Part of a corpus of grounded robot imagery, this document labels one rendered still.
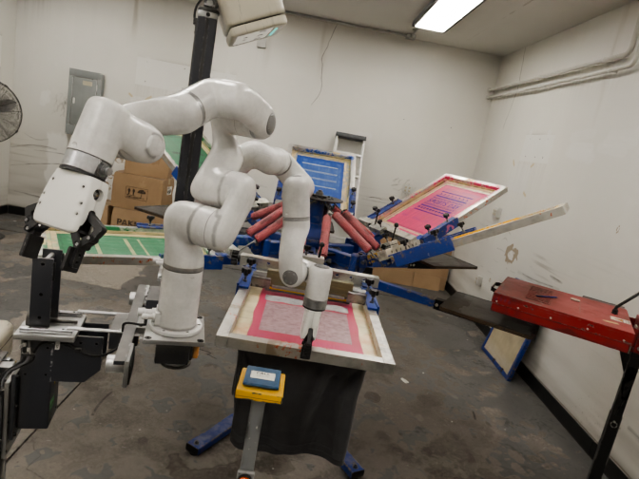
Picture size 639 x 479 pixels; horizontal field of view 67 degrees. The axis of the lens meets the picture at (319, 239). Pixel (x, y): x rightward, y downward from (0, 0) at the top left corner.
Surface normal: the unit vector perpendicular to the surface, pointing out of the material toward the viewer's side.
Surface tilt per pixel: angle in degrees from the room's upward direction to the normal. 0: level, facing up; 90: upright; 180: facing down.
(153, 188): 90
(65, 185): 69
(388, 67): 90
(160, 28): 90
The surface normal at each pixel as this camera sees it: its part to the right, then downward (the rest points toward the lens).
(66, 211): -0.23, -0.17
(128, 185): -0.06, 0.19
